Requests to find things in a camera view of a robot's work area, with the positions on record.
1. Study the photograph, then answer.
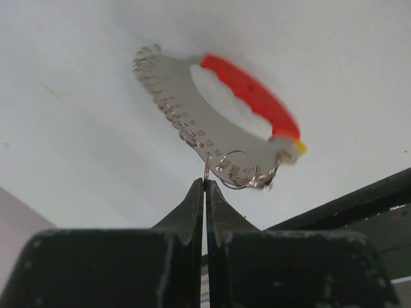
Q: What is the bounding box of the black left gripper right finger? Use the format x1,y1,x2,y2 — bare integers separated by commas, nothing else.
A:
205,181,401,307

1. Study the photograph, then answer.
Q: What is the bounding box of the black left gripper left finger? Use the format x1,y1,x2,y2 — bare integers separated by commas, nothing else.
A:
1,179,204,307

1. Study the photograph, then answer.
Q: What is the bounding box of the metal key organizer red handle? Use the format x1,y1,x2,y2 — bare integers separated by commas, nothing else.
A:
132,44,307,190

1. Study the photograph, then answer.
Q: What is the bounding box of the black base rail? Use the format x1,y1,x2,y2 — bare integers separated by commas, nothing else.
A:
269,169,410,279

